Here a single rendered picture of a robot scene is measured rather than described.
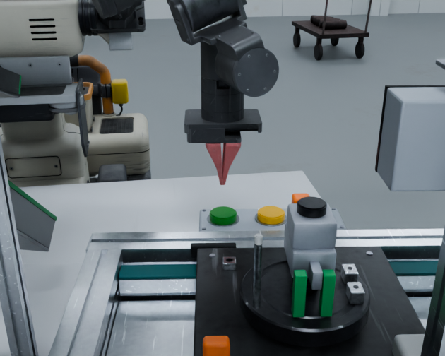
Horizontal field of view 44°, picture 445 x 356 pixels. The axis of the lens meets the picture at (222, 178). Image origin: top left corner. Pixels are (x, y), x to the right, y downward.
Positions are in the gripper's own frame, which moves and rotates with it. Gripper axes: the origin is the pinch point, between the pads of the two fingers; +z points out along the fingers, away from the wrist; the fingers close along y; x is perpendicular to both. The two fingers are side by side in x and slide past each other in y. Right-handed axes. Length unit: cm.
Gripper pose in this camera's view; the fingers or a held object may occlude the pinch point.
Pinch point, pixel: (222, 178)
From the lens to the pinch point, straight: 78.9
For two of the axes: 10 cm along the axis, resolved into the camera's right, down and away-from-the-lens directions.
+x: -0.4, -4.1, 9.1
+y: 10.0, -0.1, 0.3
